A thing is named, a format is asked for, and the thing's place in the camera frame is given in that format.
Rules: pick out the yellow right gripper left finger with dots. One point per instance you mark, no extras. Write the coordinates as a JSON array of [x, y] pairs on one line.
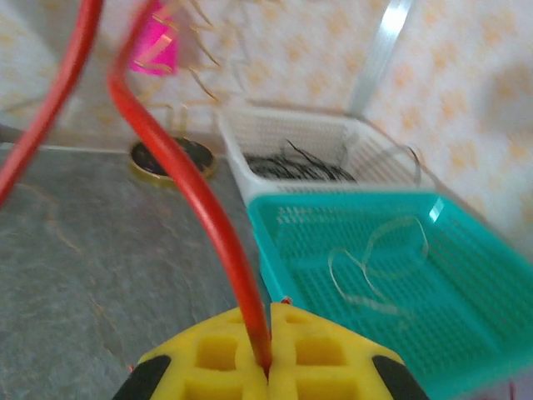
[[212, 354]]

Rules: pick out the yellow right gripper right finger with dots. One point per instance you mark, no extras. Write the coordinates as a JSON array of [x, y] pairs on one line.
[[320, 354]]

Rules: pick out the teal perforated plastic basket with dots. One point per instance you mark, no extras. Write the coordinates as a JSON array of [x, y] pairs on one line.
[[458, 291]]

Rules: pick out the white perforated plastic basket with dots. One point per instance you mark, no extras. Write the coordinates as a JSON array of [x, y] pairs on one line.
[[291, 129]]

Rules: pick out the pink goblet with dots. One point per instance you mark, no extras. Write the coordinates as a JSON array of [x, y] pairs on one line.
[[156, 46]]

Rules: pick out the aluminium frame post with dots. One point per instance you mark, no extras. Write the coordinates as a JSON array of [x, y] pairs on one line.
[[381, 50]]

